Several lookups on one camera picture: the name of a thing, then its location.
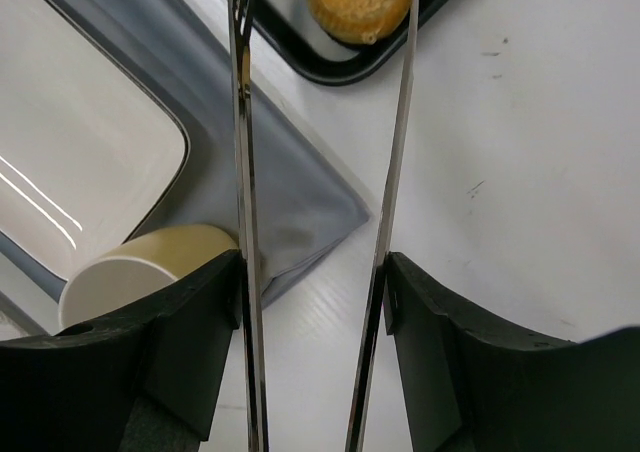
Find round yellow bun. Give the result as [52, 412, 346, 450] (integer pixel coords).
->
[306, 0, 413, 45]

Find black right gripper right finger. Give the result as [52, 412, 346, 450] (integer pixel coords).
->
[387, 253, 639, 451]

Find white rectangular plate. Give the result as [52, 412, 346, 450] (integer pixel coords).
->
[1, 0, 188, 279]

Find yellow mug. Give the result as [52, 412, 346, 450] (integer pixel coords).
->
[58, 224, 238, 329]

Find black baking tray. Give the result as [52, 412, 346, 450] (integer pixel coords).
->
[252, 0, 449, 87]

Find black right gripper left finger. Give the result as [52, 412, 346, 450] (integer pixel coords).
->
[1, 251, 240, 451]

